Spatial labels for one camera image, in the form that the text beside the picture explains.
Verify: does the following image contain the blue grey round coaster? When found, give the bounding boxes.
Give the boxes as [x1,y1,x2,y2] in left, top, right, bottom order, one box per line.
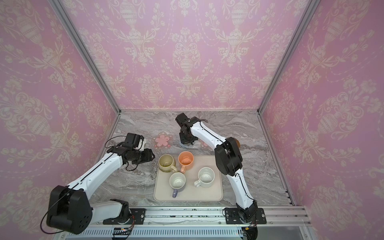
[180,143,195,149]

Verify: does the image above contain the brown wooden coaster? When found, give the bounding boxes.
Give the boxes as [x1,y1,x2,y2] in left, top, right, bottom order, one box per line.
[235,139,241,148]

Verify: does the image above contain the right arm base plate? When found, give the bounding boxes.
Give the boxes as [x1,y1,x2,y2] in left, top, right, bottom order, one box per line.
[224,208,267,225]

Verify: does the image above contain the pink flower coaster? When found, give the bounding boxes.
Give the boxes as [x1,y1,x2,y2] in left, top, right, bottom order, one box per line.
[200,141,210,150]
[153,132,173,150]

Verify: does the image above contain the beige serving tray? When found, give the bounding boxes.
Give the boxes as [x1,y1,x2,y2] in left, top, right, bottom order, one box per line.
[154,156,224,202]

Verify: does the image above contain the orange pink mug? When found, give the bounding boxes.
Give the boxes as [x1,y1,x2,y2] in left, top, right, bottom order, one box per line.
[178,151,194,174]

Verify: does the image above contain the aluminium front rail frame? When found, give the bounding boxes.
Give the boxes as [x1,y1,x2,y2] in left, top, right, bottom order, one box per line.
[54,206,316,240]

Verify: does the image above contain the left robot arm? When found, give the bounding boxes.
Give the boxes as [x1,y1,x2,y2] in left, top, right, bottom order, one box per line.
[42,133,155,235]

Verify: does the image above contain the left corner aluminium post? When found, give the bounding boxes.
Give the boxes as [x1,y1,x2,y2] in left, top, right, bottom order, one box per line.
[48,0,121,115]

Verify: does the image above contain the white mug purple handle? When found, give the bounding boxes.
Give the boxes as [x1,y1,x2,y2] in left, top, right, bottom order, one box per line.
[169,172,187,198]

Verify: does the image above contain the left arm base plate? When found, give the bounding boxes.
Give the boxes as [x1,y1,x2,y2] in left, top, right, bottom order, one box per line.
[103,208,146,225]

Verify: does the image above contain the corner aluminium post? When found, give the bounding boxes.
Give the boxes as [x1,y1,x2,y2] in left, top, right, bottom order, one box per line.
[48,0,121,115]
[258,0,321,116]

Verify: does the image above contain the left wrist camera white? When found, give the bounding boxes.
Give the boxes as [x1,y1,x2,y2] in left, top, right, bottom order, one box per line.
[137,139,147,151]

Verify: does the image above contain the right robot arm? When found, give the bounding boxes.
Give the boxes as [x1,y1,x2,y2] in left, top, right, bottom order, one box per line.
[176,113,258,223]

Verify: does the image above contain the right corner aluminium post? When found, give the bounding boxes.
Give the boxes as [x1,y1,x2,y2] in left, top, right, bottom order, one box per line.
[258,0,321,116]

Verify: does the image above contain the yellow-green mug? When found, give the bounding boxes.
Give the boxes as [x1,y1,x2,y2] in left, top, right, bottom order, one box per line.
[158,154,178,173]

